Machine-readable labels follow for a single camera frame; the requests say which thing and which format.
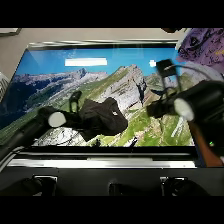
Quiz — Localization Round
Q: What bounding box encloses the black garment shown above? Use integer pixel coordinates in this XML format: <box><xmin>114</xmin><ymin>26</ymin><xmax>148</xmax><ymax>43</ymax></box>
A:
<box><xmin>77</xmin><ymin>97</ymin><xmax>129</xmax><ymax>142</ymax></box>

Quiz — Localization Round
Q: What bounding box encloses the purple printed garment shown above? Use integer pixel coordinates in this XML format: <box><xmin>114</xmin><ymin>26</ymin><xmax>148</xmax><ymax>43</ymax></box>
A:
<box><xmin>175</xmin><ymin>28</ymin><xmax>224</xmax><ymax>75</ymax></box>

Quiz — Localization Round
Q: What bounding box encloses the silver frame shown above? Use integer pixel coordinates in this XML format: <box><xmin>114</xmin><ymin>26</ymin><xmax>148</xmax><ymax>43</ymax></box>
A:
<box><xmin>0</xmin><ymin>151</ymin><xmax>198</xmax><ymax>197</ymax></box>

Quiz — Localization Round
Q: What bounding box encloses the black cable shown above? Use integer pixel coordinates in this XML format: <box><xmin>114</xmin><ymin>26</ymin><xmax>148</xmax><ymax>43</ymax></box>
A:
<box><xmin>163</xmin><ymin>63</ymin><xmax>214</xmax><ymax>82</ymax></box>

